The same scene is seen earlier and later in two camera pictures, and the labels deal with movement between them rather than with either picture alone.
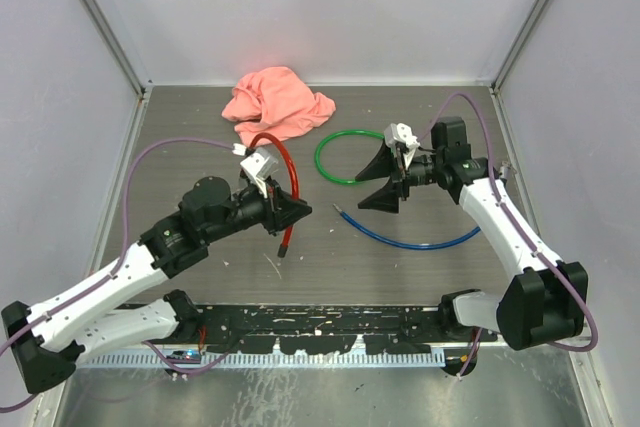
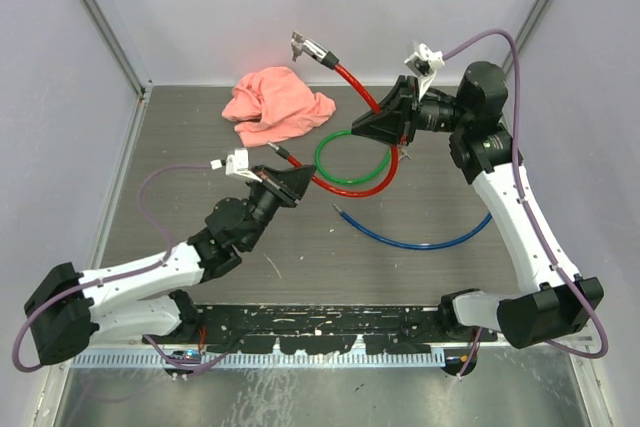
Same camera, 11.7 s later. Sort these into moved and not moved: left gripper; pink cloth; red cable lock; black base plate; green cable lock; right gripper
Moved: left gripper; right gripper; red cable lock
Not moved: pink cloth; black base plate; green cable lock
